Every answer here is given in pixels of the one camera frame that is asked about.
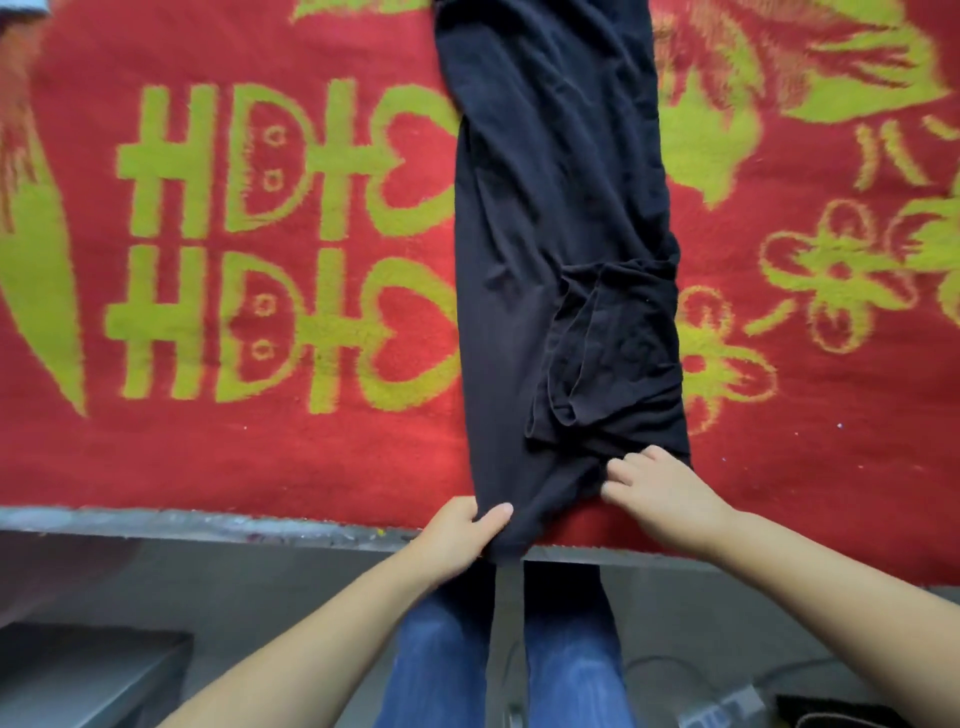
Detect person's left hand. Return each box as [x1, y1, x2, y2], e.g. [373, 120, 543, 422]
[402, 495, 516, 590]

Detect person's right hand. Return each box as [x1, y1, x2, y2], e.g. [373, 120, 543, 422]
[600, 444, 740, 563]

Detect plain black garment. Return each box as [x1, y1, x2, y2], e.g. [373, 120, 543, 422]
[432, 0, 693, 564]

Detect person's left forearm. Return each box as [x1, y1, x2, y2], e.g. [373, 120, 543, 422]
[157, 547, 452, 728]

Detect person's right forearm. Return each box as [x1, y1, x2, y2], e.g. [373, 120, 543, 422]
[705, 510, 960, 728]

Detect person's blue trousers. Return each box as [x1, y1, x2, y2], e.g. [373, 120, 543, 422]
[372, 559, 639, 728]

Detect red and yellow blanket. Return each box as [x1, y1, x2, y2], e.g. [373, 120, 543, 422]
[0, 0, 960, 587]

